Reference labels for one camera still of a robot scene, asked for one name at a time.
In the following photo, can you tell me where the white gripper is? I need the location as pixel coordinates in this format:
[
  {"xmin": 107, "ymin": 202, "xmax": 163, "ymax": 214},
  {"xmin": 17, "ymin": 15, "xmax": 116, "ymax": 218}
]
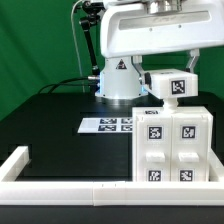
[{"xmin": 100, "ymin": 2, "xmax": 224, "ymax": 84}]

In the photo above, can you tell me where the white cabinet top block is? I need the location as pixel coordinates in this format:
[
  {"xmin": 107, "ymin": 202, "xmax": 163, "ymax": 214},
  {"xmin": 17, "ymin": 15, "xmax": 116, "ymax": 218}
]
[{"xmin": 144, "ymin": 69, "xmax": 198, "ymax": 99}]

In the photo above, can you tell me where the white cabinet body box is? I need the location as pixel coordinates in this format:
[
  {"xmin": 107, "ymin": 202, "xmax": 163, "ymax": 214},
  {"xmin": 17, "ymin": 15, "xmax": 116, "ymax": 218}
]
[{"xmin": 132, "ymin": 106, "xmax": 213, "ymax": 182}]

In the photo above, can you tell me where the white cabinet door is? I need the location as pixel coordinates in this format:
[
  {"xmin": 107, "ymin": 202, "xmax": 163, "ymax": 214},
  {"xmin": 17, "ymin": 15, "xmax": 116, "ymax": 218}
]
[
  {"xmin": 136, "ymin": 115, "xmax": 172, "ymax": 182},
  {"xmin": 171, "ymin": 114, "xmax": 212, "ymax": 182}
]

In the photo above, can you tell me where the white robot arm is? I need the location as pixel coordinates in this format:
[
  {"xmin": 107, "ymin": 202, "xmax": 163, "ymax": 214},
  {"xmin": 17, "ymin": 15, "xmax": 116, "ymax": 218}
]
[{"xmin": 90, "ymin": 0, "xmax": 224, "ymax": 100}]

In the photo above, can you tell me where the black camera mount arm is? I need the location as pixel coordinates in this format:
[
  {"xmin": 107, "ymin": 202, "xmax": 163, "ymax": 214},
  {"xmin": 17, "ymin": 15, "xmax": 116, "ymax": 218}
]
[{"xmin": 79, "ymin": 0, "xmax": 104, "ymax": 76}]

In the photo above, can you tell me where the white marker base plate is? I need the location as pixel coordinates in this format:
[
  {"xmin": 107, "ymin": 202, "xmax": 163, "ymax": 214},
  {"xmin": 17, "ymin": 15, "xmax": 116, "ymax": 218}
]
[{"xmin": 78, "ymin": 117, "xmax": 132, "ymax": 133}]

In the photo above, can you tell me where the grey thin cable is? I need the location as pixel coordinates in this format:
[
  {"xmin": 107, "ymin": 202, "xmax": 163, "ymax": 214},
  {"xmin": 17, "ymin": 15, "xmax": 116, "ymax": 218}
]
[{"xmin": 70, "ymin": 0, "xmax": 86, "ymax": 94}]

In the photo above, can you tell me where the black cable bundle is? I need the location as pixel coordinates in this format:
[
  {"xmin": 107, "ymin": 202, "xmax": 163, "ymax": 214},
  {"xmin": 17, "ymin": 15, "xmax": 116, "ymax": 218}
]
[{"xmin": 38, "ymin": 77, "xmax": 101, "ymax": 95}]

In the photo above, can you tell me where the white U-shaped boundary frame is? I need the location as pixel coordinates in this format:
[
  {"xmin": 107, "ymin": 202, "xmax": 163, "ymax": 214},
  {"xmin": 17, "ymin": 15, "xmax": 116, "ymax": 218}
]
[{"xmin": 0, "ymin": 146, "xmax": 224, "ymax": 206}]

